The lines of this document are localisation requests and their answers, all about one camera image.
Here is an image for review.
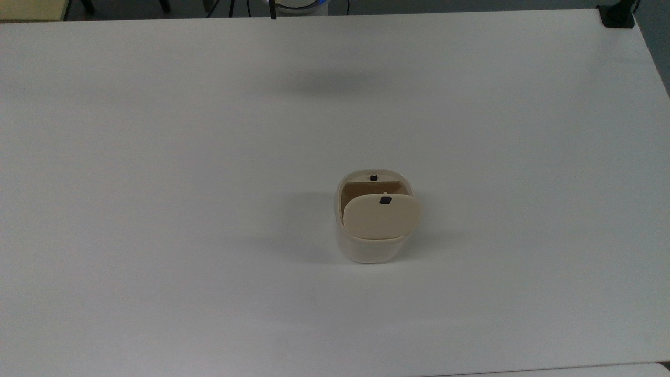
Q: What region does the cream trash bin lid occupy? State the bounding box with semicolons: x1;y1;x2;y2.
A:
343;193;422;240

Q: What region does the cream plastic trash bin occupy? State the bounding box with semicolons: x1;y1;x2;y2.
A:
335;169;420;264

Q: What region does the black table clamp block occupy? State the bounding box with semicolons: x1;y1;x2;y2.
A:
598;0;637;29

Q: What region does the yellow wooden furniture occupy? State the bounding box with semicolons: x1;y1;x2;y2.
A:
0;0;72;23

